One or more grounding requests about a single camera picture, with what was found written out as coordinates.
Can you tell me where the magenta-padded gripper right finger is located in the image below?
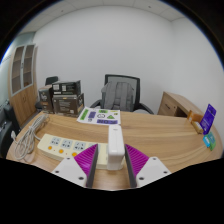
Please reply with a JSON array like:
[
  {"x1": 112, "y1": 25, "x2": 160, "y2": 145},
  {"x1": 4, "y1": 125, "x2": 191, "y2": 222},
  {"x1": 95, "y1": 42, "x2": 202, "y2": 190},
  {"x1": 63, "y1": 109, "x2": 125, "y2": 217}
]
[{"x1": 124, "y1": 143, "x2": 172, "y2": 189}]

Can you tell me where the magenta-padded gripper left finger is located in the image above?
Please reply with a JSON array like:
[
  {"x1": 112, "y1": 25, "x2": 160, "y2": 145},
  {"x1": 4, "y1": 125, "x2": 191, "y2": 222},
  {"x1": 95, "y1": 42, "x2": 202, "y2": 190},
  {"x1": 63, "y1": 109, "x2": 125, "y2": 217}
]
[{"x1": 50, "y1": 143, "x2": 100, "y2": 189}]

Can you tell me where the white charger block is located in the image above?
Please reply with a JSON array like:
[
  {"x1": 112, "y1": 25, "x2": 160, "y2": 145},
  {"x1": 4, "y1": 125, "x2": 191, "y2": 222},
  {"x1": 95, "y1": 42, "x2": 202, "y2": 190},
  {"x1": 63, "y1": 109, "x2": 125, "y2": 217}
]
[{"x1": 106, "y1": 124, "x2": 126, "y2": 170}]

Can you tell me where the cream power strip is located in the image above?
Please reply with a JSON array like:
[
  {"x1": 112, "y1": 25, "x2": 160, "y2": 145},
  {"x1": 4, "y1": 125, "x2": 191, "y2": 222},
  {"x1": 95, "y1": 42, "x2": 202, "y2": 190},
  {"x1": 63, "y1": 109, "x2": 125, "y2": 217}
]
[{"x1": 36, "y1": 133, "x2": 110, "y2": 170}]

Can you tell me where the printed sticker sheet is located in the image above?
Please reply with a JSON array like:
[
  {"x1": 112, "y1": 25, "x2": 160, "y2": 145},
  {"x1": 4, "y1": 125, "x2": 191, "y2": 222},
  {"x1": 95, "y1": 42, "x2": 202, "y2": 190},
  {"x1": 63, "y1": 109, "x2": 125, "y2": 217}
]
[{"x1": 76, "y1": 106, "x2": 122, "y2": 126}]

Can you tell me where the large black cardboard box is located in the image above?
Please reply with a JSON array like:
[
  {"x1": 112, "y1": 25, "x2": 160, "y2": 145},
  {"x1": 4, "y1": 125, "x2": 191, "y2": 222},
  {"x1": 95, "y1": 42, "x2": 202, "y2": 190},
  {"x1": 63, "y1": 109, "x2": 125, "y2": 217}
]
[{"x1": 52, "y1": 93, "x2": 85, "y2": 117}]

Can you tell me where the small tan box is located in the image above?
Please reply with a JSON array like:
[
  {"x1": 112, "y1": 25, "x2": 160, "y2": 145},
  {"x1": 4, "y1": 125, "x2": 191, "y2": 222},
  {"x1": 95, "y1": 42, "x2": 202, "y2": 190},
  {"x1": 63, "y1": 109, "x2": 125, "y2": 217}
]
[{"x1": 191, "y1": 120, "x2": 204, "y2": 134}]

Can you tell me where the green packet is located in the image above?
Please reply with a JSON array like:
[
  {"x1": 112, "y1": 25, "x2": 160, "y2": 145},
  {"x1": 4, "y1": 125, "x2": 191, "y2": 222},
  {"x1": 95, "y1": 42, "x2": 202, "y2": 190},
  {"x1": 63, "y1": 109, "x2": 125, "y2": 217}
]
[{"x1": 208, "y1": 131, "x2": 217, "y2": 152}]

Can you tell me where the orange box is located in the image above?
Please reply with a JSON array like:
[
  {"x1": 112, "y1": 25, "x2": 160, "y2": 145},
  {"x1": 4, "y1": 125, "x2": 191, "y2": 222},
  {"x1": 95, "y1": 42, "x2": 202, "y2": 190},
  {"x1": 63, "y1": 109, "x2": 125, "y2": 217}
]
[{"x1": 186, "y1": 109, "x2": 204, "y2": 125}]

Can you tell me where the wooden side desk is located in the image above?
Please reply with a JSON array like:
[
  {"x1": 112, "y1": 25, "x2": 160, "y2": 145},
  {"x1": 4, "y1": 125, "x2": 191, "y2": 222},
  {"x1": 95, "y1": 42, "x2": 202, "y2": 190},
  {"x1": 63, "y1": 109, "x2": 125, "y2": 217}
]
[{"x1": 157, "y1": 91, "x2": 204, "y2": 118}]

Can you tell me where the dark brown cardboard box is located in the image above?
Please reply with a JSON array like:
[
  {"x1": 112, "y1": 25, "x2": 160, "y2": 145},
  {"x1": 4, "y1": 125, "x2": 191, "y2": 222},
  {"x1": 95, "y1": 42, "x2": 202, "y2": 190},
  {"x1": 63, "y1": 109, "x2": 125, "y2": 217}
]
[{"x1": 38, "y1": 85, "x2": 54, "y2": 114}]

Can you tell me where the black leather chair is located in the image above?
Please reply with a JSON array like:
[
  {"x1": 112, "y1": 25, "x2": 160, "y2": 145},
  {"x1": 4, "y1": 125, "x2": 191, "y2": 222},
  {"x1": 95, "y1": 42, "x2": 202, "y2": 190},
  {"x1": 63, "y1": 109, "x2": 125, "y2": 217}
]
[{"x1": 0, "y1": 103, "x2": 21, "y2": 159}]

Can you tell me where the purple packet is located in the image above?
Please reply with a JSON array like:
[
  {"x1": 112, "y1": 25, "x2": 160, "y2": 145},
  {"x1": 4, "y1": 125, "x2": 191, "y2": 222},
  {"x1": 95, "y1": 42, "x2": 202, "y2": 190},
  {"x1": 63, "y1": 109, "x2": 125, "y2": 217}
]
[{"x1": 200, "y1": 103, "x2": 217, "y2": 135}]

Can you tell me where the grey backpack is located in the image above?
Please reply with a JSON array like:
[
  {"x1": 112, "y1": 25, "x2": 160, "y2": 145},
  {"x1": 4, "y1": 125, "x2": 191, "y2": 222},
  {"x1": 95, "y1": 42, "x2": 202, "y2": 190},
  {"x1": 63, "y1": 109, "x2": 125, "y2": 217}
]
[{"x1": 100, "y1": 81, "x2": 136, "y2": 112}]

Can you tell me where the small black cardboard box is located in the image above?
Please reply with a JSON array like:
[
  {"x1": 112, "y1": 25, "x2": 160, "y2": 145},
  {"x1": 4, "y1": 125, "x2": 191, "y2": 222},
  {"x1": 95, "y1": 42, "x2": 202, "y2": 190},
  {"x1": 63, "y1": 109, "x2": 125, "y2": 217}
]
[{"x1": 50, "y1": 79, "x2": 82, "y2": 96}]

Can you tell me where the wooden shelf cabinet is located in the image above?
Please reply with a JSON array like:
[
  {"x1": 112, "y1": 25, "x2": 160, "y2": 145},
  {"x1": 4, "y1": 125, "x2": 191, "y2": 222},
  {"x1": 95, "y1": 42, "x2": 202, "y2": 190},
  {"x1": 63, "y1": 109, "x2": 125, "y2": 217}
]
[{"x1": 8, "y1": 43, "x2": 39, "y2": 127}]

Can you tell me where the black mesh office chair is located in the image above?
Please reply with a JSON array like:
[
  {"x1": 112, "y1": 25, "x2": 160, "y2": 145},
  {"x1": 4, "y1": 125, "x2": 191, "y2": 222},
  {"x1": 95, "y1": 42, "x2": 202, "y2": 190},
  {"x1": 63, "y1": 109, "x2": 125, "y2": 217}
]
[{"x1": 89, "y1": 73, "x2": 155, "y2": 115}]

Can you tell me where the white coiled cable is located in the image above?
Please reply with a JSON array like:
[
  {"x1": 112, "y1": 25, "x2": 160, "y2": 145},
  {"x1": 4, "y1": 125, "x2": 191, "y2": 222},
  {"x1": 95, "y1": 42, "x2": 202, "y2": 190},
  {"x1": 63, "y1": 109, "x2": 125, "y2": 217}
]
[{"x1": 10, "y1": 112, "x2": 50, "y2": 164}]

